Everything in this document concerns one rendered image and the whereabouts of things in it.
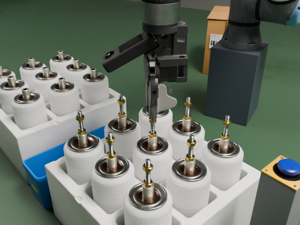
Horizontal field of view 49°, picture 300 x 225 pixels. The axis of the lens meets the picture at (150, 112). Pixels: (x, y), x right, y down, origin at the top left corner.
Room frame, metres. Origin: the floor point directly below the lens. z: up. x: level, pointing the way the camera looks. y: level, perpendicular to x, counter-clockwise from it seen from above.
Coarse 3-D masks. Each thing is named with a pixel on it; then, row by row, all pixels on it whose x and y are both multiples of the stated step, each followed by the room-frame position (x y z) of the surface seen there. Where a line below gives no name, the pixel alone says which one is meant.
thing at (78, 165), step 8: (96, 136) 0.68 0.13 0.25; (64, 152) 0.62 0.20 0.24; (72, 152) 0.61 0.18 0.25; (88, 152) 0.61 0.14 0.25; (96, 152) 0.62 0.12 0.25; (72, 160) 0.60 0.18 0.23; (80, 160) 0.60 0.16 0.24; (88, 160) 0.60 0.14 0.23; (96, 160) 0.61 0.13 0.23; (72, 168) 0.60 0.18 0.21; (80, 168) 0.60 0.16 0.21; (88, 168) 0.60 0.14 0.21; (72, 176) 0.61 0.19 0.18; (80, 176) 0.60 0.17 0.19; (88, 176) 0.60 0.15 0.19; (80, 184) 0.60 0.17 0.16
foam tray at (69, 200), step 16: (64, 160) 0.67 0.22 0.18; (48, 176) 0.64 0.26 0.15; (64, 176) 0.61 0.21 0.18; (240, 176) 0.64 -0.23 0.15; (256, 176) 0.61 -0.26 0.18; (64, 192) 0.58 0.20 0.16; (80, 192) 0.55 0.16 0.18; (224, 192) 0.55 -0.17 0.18; (240, 192) 0.55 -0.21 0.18; (256, 192) 0.60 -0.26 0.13; (64, 208) 0.59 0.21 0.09; (80, 208) 0.52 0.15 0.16; (96, 208) 0.51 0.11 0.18; (208, 208) 0.51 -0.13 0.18; (224, 208) 0.51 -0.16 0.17; (240, 208) 0.56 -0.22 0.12; (64, 224) 0.61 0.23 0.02; (80, 224) 0.53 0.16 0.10; (96, 224) 0.47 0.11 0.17; (112, 224) 0.46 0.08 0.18; (176, 224) 0.48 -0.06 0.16; (192, 224) 0.46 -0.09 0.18; (208, 224) 0.48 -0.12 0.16; (224, 224) 0.52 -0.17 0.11; (240, 224) 0.57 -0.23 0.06
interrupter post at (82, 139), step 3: (78, 135) 0.64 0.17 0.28; (81, 135) 0.64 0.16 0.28; (84, 135) 0.64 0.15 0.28; (78, 138) 0.64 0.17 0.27; (81, 138) 0.64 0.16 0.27; (84, 138) 0.64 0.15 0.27; (81, 141) 0.64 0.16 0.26; (84, 141) 0.64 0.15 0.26; (87, 141) 0.65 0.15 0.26; (81, 144) 0.64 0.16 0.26; (84, 144) 0.64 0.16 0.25
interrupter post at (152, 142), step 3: (150, 138) 0.63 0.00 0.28; (153, 138) 0.63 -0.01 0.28; (156, 138) 0.63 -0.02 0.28; (150, 141) 0.63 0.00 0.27; (153, 141) 0.63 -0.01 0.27; (156, 141) 0.63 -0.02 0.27; (150, 144) 0.63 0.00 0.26; (153, 144) 0.63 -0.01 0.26; (156, 144) 0.63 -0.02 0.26; (150, 147) 0.63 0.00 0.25; (153, 147) 0.63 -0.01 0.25
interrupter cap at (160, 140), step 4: (140, 140) 0.65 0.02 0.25; (144, 140) 0.65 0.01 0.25; (160, 140) 0.65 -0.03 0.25; (164, 140) 0.65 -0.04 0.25; (140, 144) 0.64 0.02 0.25; (144, 144) 0.64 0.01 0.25; (160, 144) 0.64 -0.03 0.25; (164, 144) 0.64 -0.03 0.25; (140, 148) 0.62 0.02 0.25; (144, 148) 0.62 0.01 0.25; (148, 148) 0.63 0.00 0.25; (156, 148) 0.63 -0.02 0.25; (160, 148) 0.62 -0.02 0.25; (164, 148) 0.62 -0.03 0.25; (144, 152) 0.61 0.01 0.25; (148, 152) 0.61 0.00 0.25; (152, 152) 0.61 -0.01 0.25; (156, 152) 0.61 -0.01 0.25; (160, 152) 0.61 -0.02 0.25; (164, 152) 0.61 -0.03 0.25
